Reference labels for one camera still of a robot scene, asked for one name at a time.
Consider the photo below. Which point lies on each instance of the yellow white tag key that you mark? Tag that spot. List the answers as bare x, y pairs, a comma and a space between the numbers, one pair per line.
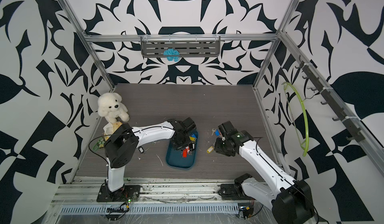
210, 149

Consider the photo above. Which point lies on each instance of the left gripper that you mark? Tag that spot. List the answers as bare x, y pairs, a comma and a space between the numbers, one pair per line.
179, 146

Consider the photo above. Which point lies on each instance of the teal scrunchie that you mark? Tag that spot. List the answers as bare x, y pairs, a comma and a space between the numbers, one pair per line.
172, 54

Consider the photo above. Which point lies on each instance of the blue tag key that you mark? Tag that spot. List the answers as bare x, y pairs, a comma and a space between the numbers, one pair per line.
215, 132

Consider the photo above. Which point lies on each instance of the green carabiner keychain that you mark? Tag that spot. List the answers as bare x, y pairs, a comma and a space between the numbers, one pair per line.
99, 144

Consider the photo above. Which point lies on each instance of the teal plastic storage box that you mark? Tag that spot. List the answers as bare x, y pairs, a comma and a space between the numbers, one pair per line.
179, 159

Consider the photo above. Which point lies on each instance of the tissue packet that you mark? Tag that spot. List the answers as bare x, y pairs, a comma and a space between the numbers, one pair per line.
109, 129

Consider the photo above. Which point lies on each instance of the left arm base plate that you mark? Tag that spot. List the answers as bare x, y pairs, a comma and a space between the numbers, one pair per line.
128, 193

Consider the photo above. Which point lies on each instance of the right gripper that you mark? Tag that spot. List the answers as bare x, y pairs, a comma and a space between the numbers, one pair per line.
217, 148

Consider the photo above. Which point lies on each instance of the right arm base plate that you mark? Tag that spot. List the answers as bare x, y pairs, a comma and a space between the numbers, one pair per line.
232, 192

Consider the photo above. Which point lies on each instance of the grey wall shelf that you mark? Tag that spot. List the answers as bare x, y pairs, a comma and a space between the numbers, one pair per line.
188, 46

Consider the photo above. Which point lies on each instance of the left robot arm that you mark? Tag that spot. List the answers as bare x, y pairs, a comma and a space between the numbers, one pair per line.
121, 146

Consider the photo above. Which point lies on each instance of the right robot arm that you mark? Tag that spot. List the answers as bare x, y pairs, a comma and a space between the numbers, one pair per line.
289, 200

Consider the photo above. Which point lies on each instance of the black hook rail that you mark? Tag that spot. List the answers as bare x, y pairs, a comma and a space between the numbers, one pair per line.
331, 99

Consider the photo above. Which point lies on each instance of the white teddy bear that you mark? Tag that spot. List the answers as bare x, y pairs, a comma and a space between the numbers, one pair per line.
110, 107

